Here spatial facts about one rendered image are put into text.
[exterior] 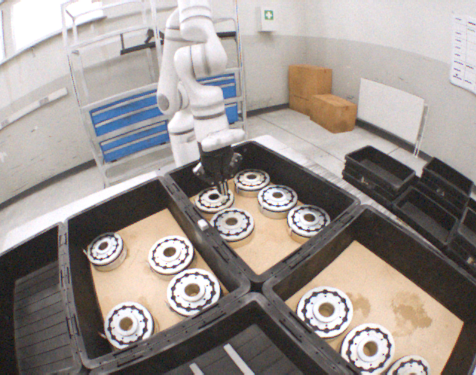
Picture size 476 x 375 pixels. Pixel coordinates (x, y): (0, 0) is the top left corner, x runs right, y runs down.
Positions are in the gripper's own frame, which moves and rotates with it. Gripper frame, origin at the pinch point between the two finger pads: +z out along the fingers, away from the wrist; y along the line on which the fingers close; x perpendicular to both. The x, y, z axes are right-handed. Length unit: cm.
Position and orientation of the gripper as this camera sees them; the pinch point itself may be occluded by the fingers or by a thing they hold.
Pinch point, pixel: (222, 187)
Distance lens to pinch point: 58.7
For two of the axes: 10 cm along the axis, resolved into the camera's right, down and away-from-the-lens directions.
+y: -8.8, 3.5, -3.3
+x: 4.7, 4.6, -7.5
